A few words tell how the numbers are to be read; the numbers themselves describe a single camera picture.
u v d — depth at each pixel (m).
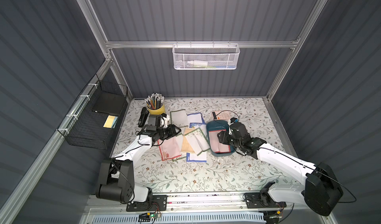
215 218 0.77
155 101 0.98
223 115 1.08
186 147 0.91
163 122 0.75
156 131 0.69
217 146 0.93
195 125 1.03
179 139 0.96
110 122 0.74
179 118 1.09
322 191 0.41
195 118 1.08
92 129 0.79
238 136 0.63
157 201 0.74
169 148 0.93
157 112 0.95
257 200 0.72
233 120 0.76
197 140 0.95
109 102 0.84
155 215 0.69
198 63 0.91
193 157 0.88
